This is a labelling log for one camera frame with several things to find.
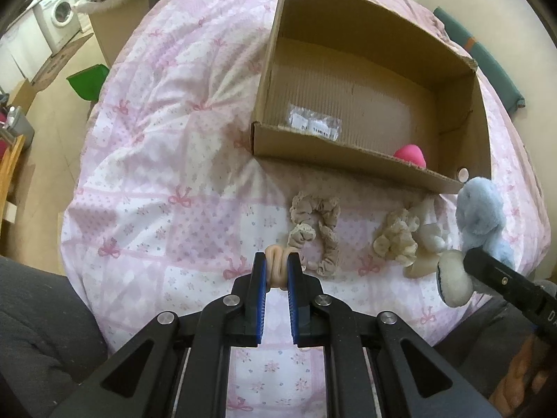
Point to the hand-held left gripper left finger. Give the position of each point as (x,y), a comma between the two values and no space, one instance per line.
(260,300)

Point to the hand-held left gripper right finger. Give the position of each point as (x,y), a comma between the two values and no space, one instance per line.
(293,300)

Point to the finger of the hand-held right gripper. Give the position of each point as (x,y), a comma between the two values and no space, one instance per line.
(500,278)

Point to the peach scrunchie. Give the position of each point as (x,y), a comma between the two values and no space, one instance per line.
(277,270)

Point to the light blue plush toy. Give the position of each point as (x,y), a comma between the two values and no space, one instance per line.
(478,213)

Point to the cardboard box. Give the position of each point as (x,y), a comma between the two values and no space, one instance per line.
(348,96)

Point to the person's right hand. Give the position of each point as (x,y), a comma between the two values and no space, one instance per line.
(526,372)

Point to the person's right leg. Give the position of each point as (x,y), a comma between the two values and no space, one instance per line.
(478,339)

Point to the person's leg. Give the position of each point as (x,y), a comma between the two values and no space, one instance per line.
(478,339)
(39,335)

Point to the white plush toy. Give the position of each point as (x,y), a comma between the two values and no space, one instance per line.
(428,244)

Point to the beige scrunchie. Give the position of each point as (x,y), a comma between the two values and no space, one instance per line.
(324,226)

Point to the cream scrunchie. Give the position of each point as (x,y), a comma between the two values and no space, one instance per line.
(398,237)

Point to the small white round cap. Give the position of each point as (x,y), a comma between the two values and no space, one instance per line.
(463,173)

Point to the pink plush ball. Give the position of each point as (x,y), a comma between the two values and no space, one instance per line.
(411,156)

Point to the pink patterned quilt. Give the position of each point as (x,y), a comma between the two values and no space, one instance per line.
(174,161)

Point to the clear plastic bag with labels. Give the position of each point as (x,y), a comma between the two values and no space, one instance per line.
(314,122)

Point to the person's left leg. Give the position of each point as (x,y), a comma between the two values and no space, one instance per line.
(39,335)

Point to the teal rolled mat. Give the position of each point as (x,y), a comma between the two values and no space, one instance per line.
(483,54)

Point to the wooden chair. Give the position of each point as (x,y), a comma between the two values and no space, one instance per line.
(9,183)

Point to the green plastic bin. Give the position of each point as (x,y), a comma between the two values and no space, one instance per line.
(89,82)

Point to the grey trash bin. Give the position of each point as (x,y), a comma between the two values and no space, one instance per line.
(19,126)

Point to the beige cardboard cabinet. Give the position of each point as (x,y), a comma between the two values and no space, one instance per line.
(117,26)

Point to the brown floor rug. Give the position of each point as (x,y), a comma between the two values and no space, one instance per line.
(61,63)

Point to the white kitchen cabinet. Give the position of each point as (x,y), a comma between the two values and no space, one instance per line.
(24,48)

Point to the white washing machine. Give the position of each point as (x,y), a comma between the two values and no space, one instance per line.
(60,13)

